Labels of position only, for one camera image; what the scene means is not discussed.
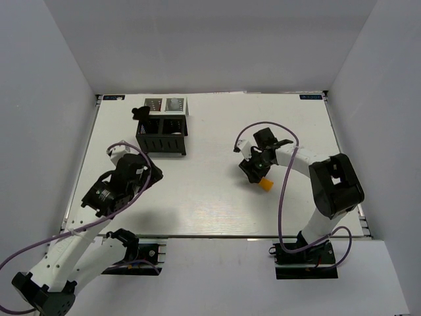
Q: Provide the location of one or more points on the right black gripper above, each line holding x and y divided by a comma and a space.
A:
247, 168

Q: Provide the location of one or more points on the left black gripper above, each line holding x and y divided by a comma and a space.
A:
156, 173

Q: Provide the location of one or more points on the orange cream tube white cap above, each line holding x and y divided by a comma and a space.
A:
266, 184

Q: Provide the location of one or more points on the clear small bottle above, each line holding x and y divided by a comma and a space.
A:
174, 105

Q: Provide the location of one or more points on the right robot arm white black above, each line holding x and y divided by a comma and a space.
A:
335, 186

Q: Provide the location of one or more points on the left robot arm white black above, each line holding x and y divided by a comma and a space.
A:
51, 286

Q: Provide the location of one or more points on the black makeup organizer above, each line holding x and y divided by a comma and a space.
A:
154, 135

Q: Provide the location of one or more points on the white makeup organizer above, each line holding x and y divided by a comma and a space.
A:
158, 106

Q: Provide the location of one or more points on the right blue table label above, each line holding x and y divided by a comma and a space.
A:
310, 97

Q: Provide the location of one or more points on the blue table label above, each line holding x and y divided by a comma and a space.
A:
310, 97
113, 97

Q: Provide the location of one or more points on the left blue table label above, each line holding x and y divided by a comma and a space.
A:
113, 97

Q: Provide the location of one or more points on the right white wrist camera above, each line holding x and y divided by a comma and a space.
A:
243, 147

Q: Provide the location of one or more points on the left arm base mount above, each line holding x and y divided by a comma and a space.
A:
148, 261

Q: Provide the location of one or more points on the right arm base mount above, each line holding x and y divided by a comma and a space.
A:
313, 264

